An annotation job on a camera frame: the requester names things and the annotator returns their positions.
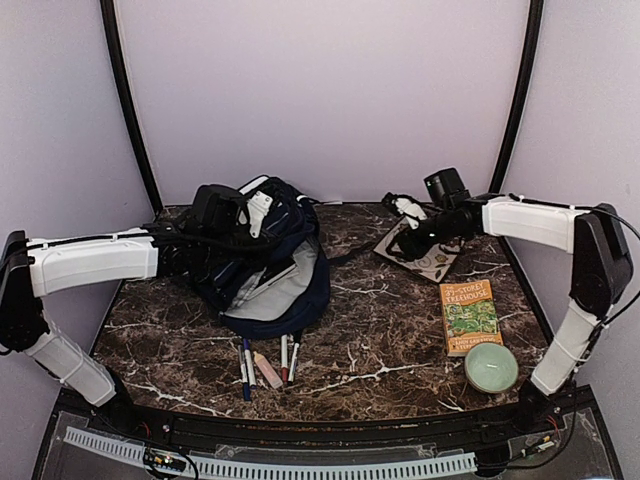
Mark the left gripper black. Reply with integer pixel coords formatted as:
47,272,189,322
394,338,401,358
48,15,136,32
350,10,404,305
203,226,281,271

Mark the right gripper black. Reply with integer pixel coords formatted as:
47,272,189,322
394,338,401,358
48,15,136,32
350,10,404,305
385,209,464,262

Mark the navy blue student backpack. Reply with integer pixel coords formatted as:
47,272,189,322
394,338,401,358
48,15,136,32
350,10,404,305
199,174,361,346

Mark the orange Treehouse paperback book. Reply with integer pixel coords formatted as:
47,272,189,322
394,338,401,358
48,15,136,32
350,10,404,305
440,279,503,357

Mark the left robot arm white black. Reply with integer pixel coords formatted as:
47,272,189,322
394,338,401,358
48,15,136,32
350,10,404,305
1,185,262,436

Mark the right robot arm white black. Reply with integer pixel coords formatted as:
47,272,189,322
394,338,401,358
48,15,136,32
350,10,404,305
383,168,639,397

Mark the square floral ceramic plate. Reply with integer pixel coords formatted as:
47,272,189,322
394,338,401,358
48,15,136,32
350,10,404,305
373,219,464,284

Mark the blue capped white pen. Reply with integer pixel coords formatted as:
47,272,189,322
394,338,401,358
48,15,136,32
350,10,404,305
242,338,257,390

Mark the grey slim pen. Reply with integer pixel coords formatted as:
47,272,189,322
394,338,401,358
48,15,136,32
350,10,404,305
236,345,251,402

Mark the white marker red cap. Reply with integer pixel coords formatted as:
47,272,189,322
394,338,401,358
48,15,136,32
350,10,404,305
280,334,289,385

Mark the pale peach highlighter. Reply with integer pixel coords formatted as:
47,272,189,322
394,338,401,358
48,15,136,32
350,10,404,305
253,352,284,389

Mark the white marker black cap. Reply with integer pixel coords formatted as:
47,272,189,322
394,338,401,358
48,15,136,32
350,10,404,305
287,331,302,384

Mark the pale green ceramic bowl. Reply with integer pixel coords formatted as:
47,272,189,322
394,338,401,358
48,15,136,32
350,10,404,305
464,342,519,394

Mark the small green circuit board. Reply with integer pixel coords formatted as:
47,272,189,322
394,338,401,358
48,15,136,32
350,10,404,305
143,448,188,473

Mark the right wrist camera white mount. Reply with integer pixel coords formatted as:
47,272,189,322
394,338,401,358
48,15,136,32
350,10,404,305
382,192,428,229

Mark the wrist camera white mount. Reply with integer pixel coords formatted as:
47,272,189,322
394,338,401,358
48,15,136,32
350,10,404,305
382,192,428,229
247,191,273,238

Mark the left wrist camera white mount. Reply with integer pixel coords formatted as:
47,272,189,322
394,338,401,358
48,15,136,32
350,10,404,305
247,191,273,238

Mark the black curved front rail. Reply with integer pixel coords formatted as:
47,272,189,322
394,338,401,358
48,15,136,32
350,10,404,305
99,399,571,451

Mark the white slotted cable duct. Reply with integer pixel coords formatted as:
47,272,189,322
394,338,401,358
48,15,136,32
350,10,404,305
63,427,477,479

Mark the right black frame post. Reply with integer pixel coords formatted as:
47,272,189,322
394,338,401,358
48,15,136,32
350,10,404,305
484,0,545,201

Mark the black frame post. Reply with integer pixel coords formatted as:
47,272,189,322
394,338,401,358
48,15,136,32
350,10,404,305
99,0,164,214
484,0,545,201

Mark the left black frame post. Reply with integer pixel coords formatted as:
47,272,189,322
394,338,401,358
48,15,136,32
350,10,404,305
99,0,164,214

